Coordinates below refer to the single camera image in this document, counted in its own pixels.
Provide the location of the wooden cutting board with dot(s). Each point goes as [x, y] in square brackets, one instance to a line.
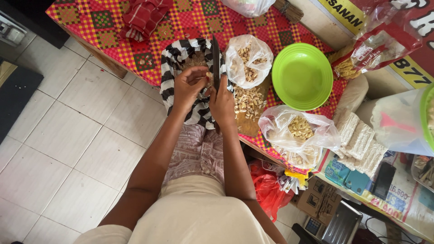
[251, 127]

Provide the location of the printed poster table cover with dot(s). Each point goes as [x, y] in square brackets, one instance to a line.
[403, 203]

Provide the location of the person's beige shirt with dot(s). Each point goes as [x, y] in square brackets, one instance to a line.
[190, 217]

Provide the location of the brown cardboard box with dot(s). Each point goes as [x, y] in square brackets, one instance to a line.
[318, 200]

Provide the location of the yellow packet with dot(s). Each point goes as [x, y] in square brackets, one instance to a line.
[296, 174]

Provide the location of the black kitchen knife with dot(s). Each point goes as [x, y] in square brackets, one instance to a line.
[216, 61]

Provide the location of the blue printed packet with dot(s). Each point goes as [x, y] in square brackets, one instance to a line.
[336, 171]

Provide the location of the white sack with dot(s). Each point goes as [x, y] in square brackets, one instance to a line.
[354, 93]

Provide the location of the red label noodle packet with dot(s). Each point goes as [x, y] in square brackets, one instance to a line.
[376, 44]

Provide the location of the black floor mat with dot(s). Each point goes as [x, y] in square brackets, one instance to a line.
[15, 98]

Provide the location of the red striped cloth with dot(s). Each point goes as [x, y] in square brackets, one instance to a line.
[144, 17]

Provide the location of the red checkered tablecloth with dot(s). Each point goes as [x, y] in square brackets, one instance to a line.
[190, 23]

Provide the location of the teal wallet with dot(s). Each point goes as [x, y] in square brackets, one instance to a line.
[357, 182]

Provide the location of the person's patterned skirt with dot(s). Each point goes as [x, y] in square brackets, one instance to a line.
[195, 152]

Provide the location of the bundle of brown broom sticks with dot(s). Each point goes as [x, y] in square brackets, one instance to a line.
[290, 10]

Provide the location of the clear bag of unpeeled garlic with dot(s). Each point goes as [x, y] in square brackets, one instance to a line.
[249, 64]

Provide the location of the clear container of items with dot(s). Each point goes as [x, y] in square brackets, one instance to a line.
[423, 172]

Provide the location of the clear empty plastic bag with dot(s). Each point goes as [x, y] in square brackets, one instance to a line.
[249, 6]

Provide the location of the person's right hand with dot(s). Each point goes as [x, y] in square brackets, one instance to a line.
[222, 105]

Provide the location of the white tempeh block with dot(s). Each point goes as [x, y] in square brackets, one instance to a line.
[371, 159]
[360, 140]
[346, 127]

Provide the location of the black phone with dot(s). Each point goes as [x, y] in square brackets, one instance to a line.
[384, 180]

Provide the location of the digital weighing scale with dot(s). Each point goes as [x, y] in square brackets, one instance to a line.
[339, 225]

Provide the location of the green plastic basin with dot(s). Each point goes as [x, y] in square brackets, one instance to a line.
[426, 115]

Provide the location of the large clear plastic bag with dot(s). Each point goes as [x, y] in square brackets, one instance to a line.
[395, 125]

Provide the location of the pile of peeled garlic cloves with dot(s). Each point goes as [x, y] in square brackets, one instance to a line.
[249, 101]

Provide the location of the person's left hand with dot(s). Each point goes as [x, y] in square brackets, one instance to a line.
[184, 91]

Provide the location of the green plastic bowl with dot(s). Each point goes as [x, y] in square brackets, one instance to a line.
[301, 76]

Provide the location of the red plastic bag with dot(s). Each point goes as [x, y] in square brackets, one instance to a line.
[268, 193]

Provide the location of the clear bag of yellow cloves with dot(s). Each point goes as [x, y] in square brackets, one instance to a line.
[300, 130]

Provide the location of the yellow red printed banner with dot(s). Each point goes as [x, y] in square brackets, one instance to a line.
[346, 13]

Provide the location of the garlic clove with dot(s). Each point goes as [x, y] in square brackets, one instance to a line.
[207, 75]

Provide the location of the white grey device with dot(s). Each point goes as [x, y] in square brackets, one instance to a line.
[12, 32]

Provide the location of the black white striped plastic bag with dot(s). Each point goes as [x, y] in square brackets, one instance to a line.
[171, 71]

